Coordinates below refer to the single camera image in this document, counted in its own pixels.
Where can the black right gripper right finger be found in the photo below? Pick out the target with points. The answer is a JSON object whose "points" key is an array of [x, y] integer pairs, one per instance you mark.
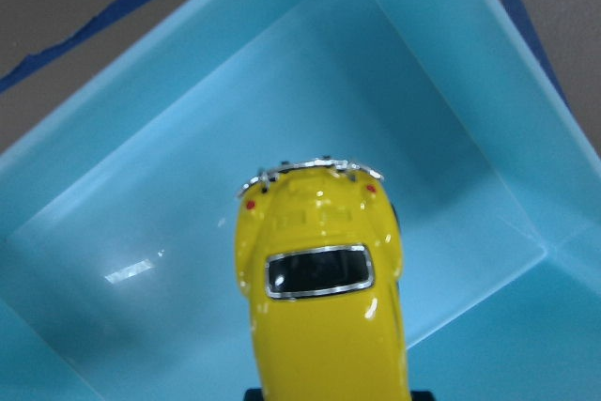
{"points": [[421, 396]]}

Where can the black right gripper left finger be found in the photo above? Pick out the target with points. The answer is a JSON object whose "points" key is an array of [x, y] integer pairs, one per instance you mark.
{"points": [[253, 395]]}

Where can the yellow beetle toy car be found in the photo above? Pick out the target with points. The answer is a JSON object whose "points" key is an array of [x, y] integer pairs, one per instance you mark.
{"points": [[318, 257]]}

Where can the light blue plastic bin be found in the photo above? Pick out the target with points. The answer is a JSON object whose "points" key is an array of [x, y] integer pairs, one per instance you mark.
{"points": [[118, 210]]}

